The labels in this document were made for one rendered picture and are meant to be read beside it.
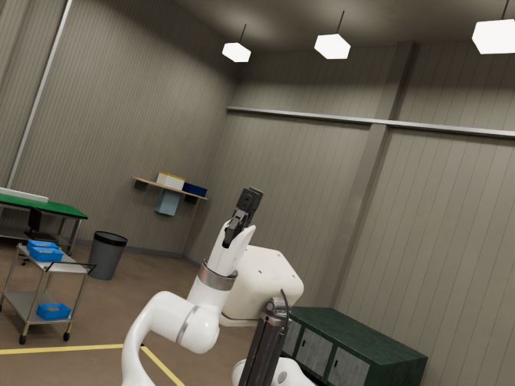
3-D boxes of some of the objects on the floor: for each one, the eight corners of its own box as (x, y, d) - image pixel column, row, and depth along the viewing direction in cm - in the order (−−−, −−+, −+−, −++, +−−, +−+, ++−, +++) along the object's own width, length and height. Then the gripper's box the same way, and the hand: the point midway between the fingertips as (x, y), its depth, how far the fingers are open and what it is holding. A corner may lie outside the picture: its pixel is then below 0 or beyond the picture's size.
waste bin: (120, 282, 708) (133, 243, 709) (89, 279, 668) (103, 238, 669) (106, 270, 750) (119, 233, 751) (77, 268, 710) (90, 229, 710)
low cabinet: (415, 400, 597) (429, 356, 598) (364, 420, 484) (381, 365, 485) (319, 343, 723) (331, 307, 724) (262, 348, 610) (275, 305, 611)
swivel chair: (30, 255, 696) (46, 206, 697) (59, 266, 688) (75, 216, 689) (5, 259, 639) (23, 205, 640) (36, 270, 631) (54, 216, 632)
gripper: (186, 275, 73) (225, 183, 71) (214, 255, 90) (247, 181, 87) (223, 293, 72) (264, 201, 69) (244, 270, 88) (277, 195, 86)
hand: (250, 198), depth 79 cm, fingers open, 5 cm apart
